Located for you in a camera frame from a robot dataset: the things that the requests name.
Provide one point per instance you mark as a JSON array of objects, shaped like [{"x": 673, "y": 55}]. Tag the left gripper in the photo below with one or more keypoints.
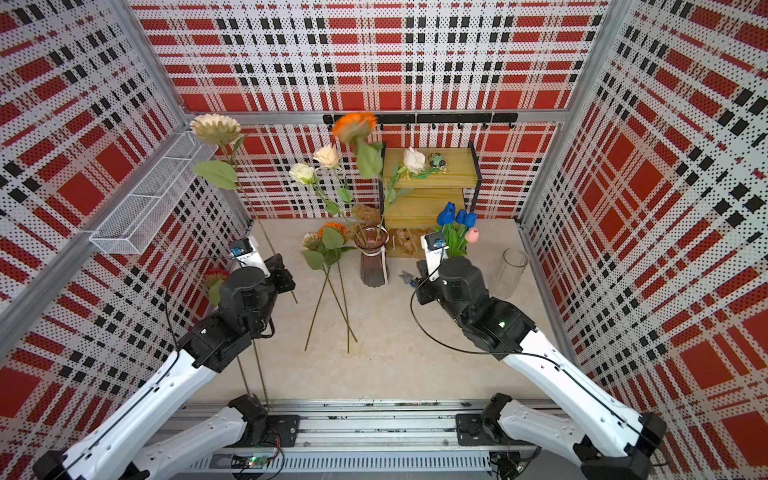
[{"x": 278, "y": 272}]

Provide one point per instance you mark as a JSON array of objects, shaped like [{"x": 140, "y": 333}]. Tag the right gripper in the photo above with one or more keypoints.
[{"x": 424, "y": 295}]

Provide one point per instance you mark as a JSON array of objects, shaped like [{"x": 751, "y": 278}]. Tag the dark pink ribbed vase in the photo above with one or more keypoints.
[{"x": 456, "y": 247}]

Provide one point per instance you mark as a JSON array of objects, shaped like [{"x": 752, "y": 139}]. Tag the pink tulip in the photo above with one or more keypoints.
[{"x": 472, "y": 235}]

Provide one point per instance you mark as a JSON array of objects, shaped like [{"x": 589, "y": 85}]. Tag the pink glass vase with ribbon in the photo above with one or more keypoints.
[{"x": 372, "y": 241}]

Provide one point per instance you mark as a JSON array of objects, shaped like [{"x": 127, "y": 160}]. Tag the pale green rose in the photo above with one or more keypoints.
[{"x": 305, "y": 175}]

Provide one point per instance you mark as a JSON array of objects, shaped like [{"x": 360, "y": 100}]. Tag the white rose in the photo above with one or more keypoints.
[{"x": 413, "y": 167}]

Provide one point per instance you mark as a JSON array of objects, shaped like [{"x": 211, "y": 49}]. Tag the cream rose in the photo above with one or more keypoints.
[{"x": 329, "y": 160}]

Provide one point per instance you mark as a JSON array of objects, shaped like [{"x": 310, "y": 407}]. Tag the beige daisy flower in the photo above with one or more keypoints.
[
  {"x": 224, "y": 133},
  {"x": 312, "y": 255}
]

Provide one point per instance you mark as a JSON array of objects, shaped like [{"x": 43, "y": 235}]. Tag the orange daisy flower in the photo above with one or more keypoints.
[
  {"x": 354, "y": 130},
  {"x": 333, "y": 244}
]

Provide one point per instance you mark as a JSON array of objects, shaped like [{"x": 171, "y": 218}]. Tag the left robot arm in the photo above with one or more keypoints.
[{"x": 119, "y": 447}]

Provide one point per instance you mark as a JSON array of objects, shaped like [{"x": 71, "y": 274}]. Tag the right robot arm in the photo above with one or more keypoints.
[{"x": 605, "y": 438}]

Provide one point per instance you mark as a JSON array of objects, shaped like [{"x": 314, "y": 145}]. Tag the small grey toy figure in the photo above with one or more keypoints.
[{"x": 409, "y": 279}]

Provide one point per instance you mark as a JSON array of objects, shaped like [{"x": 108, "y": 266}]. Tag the brown teddy bear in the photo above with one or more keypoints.
[{"x": 402, "y": 243}]

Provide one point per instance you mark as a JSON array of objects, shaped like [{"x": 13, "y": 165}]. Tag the red daisy flower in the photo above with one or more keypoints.
[{"x": 213, "y": 280}]

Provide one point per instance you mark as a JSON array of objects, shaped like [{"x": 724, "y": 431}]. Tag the clear glass vase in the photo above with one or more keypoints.
[{"x": 509, "y": 273}]

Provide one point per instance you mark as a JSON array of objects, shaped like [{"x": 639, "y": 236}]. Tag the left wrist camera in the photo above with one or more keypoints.
[{"x": 245, "y": 252}]

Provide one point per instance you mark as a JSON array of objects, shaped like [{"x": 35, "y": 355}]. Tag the wooden shelf black frame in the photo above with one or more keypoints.
[{"x": 420, "y": 208}]

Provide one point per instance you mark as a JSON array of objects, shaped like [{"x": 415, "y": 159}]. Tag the green toy with lanyard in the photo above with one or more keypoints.
[{"x": 435, "y": 163}]

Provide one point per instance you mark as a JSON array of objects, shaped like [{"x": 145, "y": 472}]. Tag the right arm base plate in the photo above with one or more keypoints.
[{"x": 470, "y": 432}]

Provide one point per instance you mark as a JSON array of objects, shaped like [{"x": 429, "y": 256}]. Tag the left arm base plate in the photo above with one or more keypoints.
[{"x": 271, "y": 430}]

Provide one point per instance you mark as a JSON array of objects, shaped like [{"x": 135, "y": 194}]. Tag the white wire wall basket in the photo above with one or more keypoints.
[{"x": 140, "y": 213}]

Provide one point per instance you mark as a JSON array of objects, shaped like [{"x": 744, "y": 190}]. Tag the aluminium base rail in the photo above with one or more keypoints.
[{"x": 383, "y": 428}]

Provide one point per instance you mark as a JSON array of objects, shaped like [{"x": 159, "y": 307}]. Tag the black hook rail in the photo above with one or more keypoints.
[{"x": 460, "y": 119}]

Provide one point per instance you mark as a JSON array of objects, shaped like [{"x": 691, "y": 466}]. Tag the circuit board on rail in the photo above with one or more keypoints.
[{"x": 251, "y": 462}]

